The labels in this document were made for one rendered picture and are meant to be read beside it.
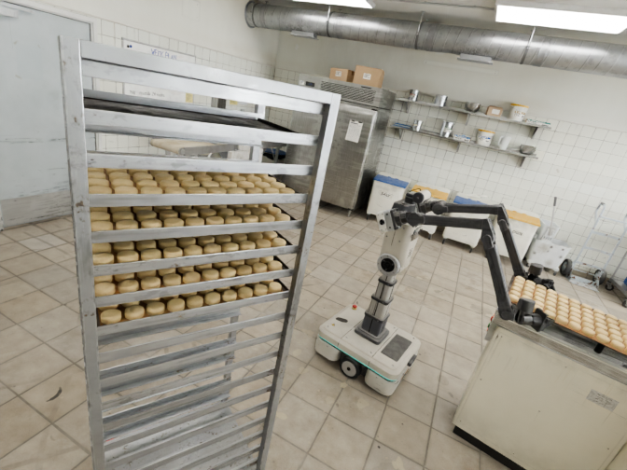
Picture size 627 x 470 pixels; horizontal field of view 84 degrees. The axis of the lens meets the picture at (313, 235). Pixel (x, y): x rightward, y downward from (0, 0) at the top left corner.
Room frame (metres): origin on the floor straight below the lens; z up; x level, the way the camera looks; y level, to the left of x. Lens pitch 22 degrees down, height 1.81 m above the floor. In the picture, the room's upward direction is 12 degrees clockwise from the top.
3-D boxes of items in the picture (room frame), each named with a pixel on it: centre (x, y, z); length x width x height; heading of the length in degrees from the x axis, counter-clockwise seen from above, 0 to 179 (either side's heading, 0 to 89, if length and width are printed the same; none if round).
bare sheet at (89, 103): (1.04, 0.41, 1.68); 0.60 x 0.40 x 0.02; 128
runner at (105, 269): (0.89, 0.28, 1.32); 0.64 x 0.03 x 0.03; 128
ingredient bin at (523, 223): (5.12, -2.94, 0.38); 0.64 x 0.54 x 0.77; 156
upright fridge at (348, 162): (6.11, -0.05, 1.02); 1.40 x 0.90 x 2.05; 69
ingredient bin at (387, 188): (5.83, -1.12, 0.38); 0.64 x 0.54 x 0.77; 161
